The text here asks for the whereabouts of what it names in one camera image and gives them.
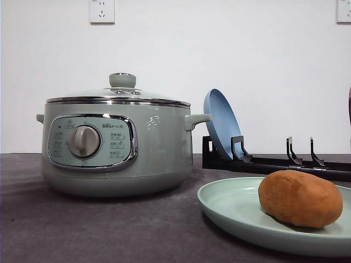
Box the glass lid with green knob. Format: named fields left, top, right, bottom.
left=46, top=73, right=190, bottom=107

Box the green plate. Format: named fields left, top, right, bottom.
left=197, top=177, right=351, bottom=256

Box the brown potato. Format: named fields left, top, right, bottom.
left=258, top=169, right=343, bottom=228

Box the blue plate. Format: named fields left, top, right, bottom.
left=203, top=88, right=244, bottom=159

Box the green electric steamer pot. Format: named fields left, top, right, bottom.
left=36, top=104, right=211, bottom=197

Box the black dish rack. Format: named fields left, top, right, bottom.
left=202, top=135, right=351, bottom=184

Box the dark red object at edge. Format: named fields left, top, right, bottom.
left=348, top=85, right=351, bottom=121

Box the white wall socket left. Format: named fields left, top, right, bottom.
left=89, top=0, right=115, bottom=26

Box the white wall socket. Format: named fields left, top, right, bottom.
left=89, top=0, right=115, bottom=26
left=333, top=0, right=351, bottom=26

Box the white wall socket right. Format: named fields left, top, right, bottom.
left=333, top=0, right=351, bottom=26

